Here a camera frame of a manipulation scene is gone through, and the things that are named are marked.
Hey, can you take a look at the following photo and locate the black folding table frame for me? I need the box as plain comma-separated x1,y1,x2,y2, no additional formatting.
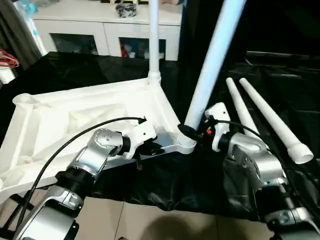
0,194,32,240

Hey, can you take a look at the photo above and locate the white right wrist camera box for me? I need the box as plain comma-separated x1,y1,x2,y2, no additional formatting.
203,102,232,152

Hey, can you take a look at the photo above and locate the white plastic table leg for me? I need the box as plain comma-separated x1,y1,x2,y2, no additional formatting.
147,0,164,87
238,77,315,165
176,0,247,154
225,77,262,139

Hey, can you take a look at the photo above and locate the black plastic mat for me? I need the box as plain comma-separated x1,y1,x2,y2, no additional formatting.
0,50,320,226

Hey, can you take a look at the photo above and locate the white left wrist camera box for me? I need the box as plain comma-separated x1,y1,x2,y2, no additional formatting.
122,119,159,161

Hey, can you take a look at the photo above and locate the white sideboard with glass doors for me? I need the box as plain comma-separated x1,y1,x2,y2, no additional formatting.
30,0,182,61

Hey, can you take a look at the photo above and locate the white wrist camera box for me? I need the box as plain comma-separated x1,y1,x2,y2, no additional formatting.
203,102,232,152
122,119,159,161

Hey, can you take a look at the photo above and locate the white plastic table top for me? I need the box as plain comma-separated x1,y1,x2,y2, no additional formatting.
0,75,199,204

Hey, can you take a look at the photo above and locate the red wire basket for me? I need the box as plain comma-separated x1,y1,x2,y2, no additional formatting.
0,48,20,69

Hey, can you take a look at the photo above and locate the dark object on cabinet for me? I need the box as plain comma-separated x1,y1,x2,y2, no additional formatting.
114,1,139,19

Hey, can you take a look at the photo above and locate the grey curtain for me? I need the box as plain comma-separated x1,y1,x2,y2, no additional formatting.
0,0,49,62

